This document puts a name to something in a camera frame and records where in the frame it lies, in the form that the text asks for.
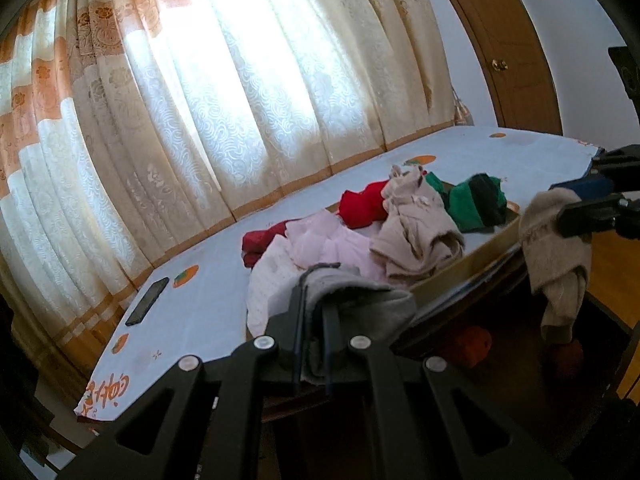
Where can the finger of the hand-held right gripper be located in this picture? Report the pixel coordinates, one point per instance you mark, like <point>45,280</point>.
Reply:
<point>587,186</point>
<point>595,217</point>

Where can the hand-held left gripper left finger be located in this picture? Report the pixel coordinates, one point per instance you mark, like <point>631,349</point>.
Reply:
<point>285,330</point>

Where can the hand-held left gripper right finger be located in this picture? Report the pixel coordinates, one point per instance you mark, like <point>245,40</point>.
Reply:
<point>332,347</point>

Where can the white dotted underwear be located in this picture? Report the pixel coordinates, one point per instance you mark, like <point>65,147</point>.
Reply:
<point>270,285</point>

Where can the beige underwear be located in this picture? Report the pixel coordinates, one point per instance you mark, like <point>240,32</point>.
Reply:
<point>555,255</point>
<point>415,230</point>

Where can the grey underwear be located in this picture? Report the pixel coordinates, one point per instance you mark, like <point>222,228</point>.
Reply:
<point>360,300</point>

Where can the dark red underwear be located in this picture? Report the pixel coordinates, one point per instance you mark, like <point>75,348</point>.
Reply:
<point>257,242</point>

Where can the light pink underwear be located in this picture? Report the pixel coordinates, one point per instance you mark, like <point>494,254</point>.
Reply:
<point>325,245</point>

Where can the dark green underwear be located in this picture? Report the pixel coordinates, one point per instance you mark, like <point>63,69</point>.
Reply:
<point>490,197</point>

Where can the bright red underwear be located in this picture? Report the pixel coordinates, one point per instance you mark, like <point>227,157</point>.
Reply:
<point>360,205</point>

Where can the brown wooden desk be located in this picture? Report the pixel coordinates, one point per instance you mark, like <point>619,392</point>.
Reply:
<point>280,405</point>

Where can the brown wooden door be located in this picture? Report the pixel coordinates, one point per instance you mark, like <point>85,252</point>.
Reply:
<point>515,50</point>

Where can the brass door knob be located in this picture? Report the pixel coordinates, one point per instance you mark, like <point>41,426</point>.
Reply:
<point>499,65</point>

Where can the orange cloth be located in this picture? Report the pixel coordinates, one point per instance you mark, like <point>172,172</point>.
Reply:
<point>472,346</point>

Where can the black smartphone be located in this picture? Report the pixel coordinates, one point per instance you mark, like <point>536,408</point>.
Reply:
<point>147,301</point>

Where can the curtain tassel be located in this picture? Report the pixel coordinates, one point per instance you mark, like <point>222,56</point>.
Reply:
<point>461,107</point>

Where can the cream and orange curtain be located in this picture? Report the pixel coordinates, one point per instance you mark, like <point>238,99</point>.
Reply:
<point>200,110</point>

